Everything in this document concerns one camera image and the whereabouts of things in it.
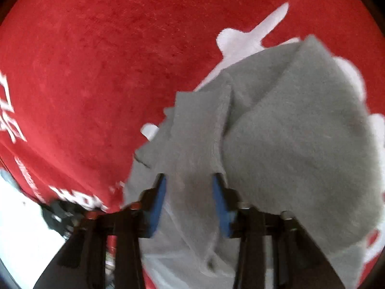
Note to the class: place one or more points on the dark object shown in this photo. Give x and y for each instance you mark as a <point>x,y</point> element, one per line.
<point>55,215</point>

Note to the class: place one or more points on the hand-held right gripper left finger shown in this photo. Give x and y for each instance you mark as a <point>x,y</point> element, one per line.
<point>158,204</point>

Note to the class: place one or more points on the grey fleece garment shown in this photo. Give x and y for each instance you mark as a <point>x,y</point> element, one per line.
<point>285,144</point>

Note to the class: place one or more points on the red blanket with white print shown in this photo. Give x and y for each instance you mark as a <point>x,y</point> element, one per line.
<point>105,66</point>

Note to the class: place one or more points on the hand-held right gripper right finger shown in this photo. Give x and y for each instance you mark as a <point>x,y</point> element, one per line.
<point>221,209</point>

